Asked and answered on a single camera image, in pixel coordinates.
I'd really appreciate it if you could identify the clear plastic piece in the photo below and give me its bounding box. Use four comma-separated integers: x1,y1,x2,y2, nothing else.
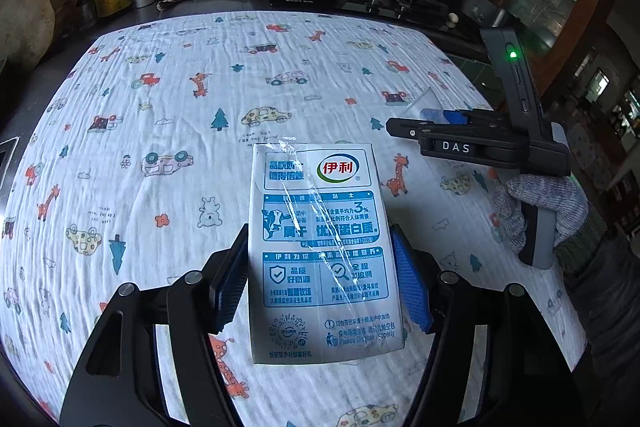
400,86,441,120

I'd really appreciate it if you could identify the black gas stove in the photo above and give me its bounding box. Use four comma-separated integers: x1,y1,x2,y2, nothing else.
249,0,481,42

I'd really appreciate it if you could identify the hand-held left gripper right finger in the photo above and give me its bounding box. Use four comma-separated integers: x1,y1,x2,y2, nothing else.
389,223,586,427

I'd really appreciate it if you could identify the white printed tablecloth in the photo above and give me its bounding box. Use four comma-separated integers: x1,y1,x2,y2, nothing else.
0,9,588,427

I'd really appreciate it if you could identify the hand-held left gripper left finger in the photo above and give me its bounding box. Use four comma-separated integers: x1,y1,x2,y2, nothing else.
59,223,251,427

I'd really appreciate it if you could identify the white and blue milk carton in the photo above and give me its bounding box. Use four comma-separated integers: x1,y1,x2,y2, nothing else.
250,141,406,365

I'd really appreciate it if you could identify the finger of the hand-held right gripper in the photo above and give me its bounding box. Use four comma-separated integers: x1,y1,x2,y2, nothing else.
421,108,506,126
386,117,506,140

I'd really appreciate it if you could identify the person's right hand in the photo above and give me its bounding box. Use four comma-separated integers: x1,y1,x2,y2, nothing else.
491,173,590,253

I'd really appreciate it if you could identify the round wooden chopping block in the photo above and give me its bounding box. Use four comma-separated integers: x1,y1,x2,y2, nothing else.
0,0,78,70

